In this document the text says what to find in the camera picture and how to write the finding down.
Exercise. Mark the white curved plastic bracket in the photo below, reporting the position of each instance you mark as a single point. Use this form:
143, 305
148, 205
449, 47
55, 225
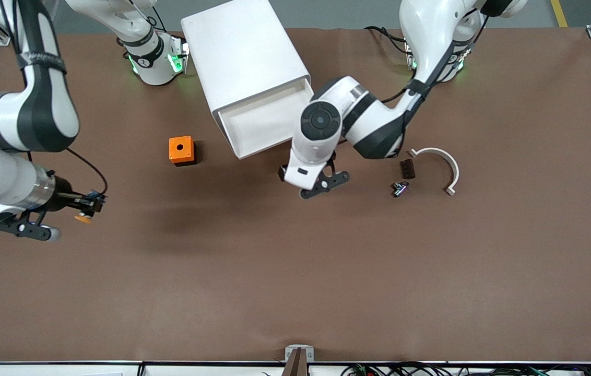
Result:
450, 162

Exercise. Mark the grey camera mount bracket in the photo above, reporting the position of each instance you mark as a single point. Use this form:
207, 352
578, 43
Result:
299, 355

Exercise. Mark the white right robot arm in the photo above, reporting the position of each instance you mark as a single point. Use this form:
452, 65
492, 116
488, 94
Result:
39, 120

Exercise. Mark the white drawer cabinet housing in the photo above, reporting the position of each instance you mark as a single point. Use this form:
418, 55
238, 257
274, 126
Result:
243, 52

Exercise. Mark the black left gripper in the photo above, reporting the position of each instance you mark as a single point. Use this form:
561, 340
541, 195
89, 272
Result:
281, 174

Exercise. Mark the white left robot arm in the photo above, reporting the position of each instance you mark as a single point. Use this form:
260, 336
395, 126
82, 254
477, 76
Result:
368, 125

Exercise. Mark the orange button enclosure box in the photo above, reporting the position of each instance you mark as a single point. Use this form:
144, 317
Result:
174, 152

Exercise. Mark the white plastic drawer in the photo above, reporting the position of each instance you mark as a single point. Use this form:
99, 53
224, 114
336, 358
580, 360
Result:
259, 122

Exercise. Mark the brown table cover sheet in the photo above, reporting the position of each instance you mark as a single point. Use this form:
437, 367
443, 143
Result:
295, 261

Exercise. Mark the brown terminal block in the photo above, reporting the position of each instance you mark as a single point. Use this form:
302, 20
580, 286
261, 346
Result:
408, 169

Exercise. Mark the orange push button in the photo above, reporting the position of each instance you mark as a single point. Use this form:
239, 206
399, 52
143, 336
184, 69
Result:
83, 219

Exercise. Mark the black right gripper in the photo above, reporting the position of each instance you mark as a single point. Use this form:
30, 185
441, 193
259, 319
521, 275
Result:
63, 198

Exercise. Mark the silver metal key switch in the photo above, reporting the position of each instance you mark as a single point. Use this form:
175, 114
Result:
400, 189

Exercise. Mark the white table edge rail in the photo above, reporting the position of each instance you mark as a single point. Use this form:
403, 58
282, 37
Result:
39, 371

